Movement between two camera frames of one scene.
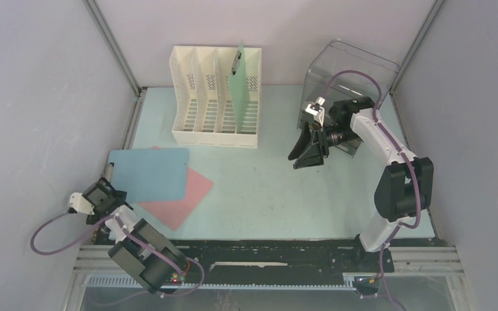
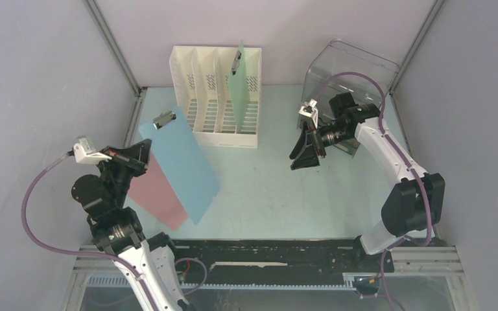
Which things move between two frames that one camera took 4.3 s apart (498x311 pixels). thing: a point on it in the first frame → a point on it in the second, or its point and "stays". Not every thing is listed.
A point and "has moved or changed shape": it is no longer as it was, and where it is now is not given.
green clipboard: [238, 85] stays
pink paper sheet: [174, 214] → [152, 192]
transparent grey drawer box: [342, 71] stays
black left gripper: [92, 219] → [136, 157]
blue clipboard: [148, 175] has moved or changed shape
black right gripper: [312, 155] stays
